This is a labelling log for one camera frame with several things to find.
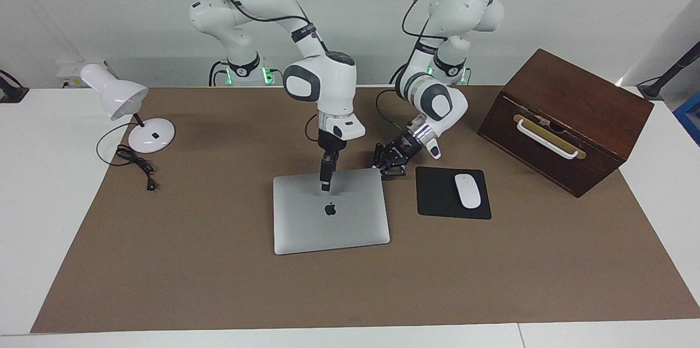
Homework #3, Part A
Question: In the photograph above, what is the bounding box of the blue crate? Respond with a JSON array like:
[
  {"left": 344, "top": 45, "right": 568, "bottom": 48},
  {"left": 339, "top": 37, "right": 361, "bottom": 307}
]
[{"left": 673, "top": 91, "right": 700, "bottom": 146}]

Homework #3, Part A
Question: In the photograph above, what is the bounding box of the black mouse pad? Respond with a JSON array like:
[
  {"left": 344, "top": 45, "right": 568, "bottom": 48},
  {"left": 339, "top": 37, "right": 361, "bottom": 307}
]
[{"left": 415, "top": 166, "right": 492, "bottom": 221}]

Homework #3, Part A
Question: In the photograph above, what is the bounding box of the white desk lamp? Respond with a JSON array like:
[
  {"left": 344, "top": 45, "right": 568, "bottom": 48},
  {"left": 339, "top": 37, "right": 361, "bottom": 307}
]
[{"left": 80, "top": 63, "right": 176, "bottom": 154}]

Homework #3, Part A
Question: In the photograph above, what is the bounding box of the dark brown wooden box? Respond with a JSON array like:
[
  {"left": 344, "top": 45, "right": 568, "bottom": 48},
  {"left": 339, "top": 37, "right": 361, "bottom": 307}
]
[{"left": 477, "top": 48, "right": 655, "bottom": 199}]

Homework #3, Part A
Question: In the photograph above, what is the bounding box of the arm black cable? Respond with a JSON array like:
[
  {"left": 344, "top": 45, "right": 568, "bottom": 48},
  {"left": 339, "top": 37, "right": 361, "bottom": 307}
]
[
  {"left": 375, "top": 0, "right": 465, "bottom": 143},
  {"left": 184, "top": 0, "right": 329, "bottom": 143}
]

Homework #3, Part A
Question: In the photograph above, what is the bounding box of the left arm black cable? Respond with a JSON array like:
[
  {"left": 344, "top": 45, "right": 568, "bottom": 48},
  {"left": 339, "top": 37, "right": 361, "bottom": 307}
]
[{"left": 375, "top": 0, "right": 465, "bottom": 143}]

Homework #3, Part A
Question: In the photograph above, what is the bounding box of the brass handle plate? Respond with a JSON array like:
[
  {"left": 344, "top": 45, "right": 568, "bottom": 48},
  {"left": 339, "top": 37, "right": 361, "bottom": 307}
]
[{"left": 513, "top": 114, "right": 587, "bottom": 160}]

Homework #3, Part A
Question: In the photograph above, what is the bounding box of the white computer mouse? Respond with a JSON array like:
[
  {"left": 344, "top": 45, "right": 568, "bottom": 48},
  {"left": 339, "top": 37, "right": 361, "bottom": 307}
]
[{"left": 454, "top": 173, "right": 482, "bottom": 210}]

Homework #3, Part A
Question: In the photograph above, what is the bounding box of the white power strip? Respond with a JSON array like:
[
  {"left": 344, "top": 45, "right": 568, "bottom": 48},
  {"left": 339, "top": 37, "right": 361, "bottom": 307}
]
[{"left": 56, "top": 61, "right": 118, "bottom": 89}]

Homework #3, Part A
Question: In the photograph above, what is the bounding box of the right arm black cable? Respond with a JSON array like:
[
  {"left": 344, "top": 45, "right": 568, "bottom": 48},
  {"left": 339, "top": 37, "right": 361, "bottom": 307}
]
[{"left": 184, "top": 0, "right": 329, "bottom": 143}]

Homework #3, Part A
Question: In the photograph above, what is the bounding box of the white box handle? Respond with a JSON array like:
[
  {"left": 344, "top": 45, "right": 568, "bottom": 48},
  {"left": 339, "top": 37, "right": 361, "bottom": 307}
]
[{"left": 516, "top": 118, "right": 579, "bottom": 160}]

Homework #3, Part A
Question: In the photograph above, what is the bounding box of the black lamp power cable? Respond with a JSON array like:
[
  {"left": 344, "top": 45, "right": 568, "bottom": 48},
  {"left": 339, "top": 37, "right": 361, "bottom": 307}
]
[{"left": 96, "top": 121, "right": 158, "bottom": 192}]

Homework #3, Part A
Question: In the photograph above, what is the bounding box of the brown paper table mat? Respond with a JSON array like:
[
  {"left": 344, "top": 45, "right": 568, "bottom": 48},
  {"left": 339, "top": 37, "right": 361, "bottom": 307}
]
[{"left": 30, "top": 84, "right": 700, "bottom": 334}]

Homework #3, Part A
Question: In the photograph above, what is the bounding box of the black tripod pole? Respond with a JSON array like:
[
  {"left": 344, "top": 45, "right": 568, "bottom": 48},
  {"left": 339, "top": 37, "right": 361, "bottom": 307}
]
[{"left": 637, "top": 40, "right": 700, "bottom": 101}]

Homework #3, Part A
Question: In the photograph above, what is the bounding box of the silver grey Apple laptop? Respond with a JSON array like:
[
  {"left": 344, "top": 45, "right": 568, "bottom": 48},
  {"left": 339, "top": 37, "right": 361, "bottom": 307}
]
[{"left": 273, "top": 167, "right": 391, "bottom": 256}]

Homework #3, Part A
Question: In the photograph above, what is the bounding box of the black clamp stand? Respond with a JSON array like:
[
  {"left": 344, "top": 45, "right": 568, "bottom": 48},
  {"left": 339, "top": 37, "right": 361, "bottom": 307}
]
[{"left": 0, "top": 70, "right": 29, "bottom": 103}]

